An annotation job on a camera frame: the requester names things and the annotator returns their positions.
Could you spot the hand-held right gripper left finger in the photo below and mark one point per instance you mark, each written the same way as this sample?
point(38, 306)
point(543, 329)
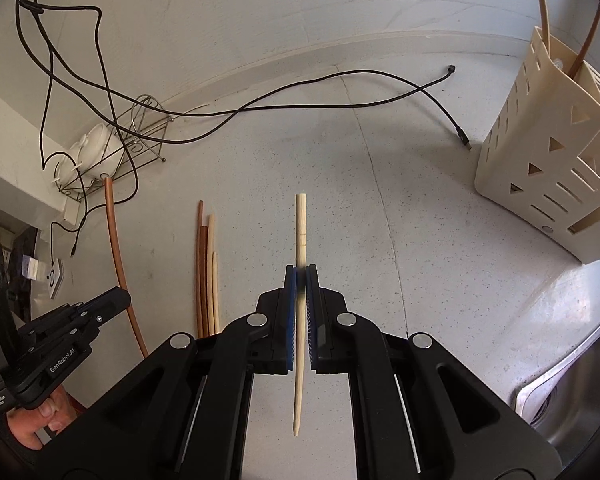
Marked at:
point(291, 312)

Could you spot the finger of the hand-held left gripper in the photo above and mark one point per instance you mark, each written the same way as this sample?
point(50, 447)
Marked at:
point(65, 360)
point(105, 307)

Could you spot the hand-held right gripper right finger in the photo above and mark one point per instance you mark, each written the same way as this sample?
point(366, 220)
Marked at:
point(311, 312)

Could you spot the light wooden chopstick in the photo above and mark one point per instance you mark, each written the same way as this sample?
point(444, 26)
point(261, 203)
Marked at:
point(212, 240)
point(300, 230)
point(217, 290)
point(542, 0)

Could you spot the cream plastic utensil holder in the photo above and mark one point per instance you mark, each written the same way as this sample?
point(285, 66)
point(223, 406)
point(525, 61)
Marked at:
point(530, 160)

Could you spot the person's left hand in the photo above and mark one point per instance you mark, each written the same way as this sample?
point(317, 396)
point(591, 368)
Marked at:
point(40, 420)

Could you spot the long brown wooden chopstick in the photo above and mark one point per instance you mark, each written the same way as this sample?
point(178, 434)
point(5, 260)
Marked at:
point(117, 260)

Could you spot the white ceramic bowl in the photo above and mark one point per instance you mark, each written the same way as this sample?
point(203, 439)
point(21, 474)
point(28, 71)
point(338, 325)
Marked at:
point(70, 172)
point(102, 147)

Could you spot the stainless steel sink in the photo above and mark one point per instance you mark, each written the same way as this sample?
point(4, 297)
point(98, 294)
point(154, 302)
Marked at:
point(580, 385)

